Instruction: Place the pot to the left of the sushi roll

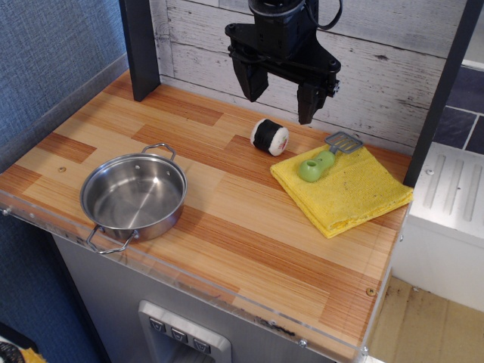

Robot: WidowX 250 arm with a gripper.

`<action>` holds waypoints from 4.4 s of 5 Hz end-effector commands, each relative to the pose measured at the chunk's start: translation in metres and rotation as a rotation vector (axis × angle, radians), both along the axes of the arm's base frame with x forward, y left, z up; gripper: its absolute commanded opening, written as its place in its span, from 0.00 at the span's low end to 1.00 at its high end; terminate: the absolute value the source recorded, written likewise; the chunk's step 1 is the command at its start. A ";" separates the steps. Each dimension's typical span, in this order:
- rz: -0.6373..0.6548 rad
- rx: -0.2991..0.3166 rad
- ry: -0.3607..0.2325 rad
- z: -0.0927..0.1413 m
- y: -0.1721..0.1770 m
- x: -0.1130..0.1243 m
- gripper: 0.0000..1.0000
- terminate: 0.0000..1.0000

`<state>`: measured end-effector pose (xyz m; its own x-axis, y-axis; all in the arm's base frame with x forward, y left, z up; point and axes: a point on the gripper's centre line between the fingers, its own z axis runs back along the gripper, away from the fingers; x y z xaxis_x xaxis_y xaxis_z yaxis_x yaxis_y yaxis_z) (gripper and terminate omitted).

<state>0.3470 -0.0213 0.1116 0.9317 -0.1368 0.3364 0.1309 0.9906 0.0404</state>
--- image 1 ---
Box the green handled toy spatula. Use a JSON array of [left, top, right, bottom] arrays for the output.
[[298, 132, 363, 182]]

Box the white ridged appliance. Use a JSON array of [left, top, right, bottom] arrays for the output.
[[392, 143, 483, 310]]

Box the yellow black object on floor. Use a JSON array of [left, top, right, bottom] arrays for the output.
[[1, 337, 47, 363]]

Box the stainless steel pan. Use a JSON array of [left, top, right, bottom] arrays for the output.
[[79, 143, 188, 254]]

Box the dark right upright post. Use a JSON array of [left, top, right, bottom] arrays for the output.
[[403, 0, 483, 187]]

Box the dark upright post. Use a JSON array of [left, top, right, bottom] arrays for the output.
[[403, 0, 483, 187], [119, 0, 160, 101]]

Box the clear acrylic table guard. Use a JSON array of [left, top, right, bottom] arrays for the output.
[[1, 176, 406, 362]]

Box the dark left upright post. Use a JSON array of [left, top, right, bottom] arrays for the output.
[[119, 0, 160, 101]]

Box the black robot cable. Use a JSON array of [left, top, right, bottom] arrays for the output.
[[306, 0, 344, 31]]

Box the silver dispenser button panel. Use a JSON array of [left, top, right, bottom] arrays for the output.
[[138, 300, 232, 362]]

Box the yellow folded cloth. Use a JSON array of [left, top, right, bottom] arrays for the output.
[[270, 146, 413, 238]]

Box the plush sushi roll toy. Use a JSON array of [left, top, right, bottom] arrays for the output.
[[250, 119, 289, 157]]

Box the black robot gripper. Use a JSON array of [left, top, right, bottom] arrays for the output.
[[225, 1, 342, 125]]

